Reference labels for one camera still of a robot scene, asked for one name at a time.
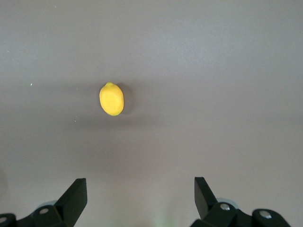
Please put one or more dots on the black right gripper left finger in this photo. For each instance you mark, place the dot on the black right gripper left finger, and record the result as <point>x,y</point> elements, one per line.
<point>68,208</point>

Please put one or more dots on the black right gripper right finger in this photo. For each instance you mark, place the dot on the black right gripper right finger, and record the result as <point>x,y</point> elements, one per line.
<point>208,205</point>

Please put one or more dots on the yellow lemon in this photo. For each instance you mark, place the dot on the yellow lemon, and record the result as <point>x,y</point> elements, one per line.
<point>111,99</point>

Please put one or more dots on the brown table cover sheet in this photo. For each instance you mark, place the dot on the brown table cover sheet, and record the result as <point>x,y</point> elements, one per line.
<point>189,71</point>

